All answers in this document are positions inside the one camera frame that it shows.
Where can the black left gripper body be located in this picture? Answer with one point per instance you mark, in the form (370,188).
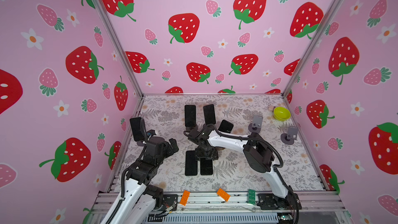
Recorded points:
(160,161)

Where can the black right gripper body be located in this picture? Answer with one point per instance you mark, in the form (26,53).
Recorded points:
(208,153)

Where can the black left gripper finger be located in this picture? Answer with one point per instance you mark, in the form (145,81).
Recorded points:
(174,146)
(166,150)

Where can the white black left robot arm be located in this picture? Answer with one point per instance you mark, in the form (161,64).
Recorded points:
(133,189)

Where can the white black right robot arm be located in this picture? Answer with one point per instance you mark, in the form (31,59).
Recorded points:
(261,156)

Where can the grey stand rear left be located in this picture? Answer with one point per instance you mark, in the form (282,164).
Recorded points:
(189,129)

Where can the grey stand right rear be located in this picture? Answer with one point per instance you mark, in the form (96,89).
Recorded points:
(256,125)

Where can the grey stand far right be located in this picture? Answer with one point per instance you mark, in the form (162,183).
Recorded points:
(291,136)

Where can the orange brick left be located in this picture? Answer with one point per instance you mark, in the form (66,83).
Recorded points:
(184,198)

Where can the orange brick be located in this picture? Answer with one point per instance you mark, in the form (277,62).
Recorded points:
(223,194)
(184,198)

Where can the orange brick middle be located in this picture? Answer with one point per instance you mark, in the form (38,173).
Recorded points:
(223,194)

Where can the green brick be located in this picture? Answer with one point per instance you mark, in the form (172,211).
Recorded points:
(251,197)

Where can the lime green plastic bowl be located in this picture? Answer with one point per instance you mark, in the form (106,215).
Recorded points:
(281,114)

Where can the aluminium front rail base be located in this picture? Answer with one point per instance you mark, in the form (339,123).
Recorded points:
(315,207)

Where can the aluminium corner post left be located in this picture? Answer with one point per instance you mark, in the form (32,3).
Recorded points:
(103,14)

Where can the aluminium corner post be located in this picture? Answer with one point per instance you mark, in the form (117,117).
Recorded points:
(103,14)
(328,17)

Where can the aluminium corner post right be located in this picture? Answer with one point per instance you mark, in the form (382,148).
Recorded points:
(328,17)

